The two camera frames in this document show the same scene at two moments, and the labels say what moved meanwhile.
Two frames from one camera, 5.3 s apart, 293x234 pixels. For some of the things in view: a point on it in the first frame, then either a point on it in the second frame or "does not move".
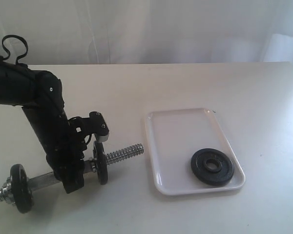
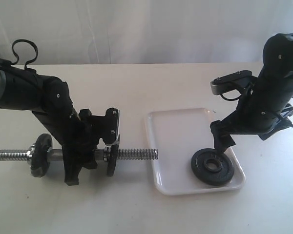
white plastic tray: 173,137 does not move
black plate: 21,188 -> 41,157
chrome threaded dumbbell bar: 89,167 -> 55,155
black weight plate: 212,166 does not move
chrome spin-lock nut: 7,191 -> 30,154
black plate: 101,162 -> 112,160
